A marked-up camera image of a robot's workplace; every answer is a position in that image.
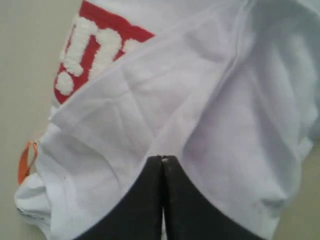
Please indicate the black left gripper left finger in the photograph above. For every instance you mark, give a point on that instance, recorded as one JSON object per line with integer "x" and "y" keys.
{"x": 139, "y": 214}

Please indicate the white t-shirt red lettering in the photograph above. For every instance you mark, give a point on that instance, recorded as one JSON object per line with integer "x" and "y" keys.
{"x": 231, "y": 88}

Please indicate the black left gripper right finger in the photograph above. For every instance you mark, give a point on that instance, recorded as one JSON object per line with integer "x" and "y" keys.
{"x": 189, "y": 215}

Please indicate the orange neck label tag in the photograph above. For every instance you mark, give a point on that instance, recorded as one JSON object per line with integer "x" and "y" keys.
{"x": 25, "y": 164}

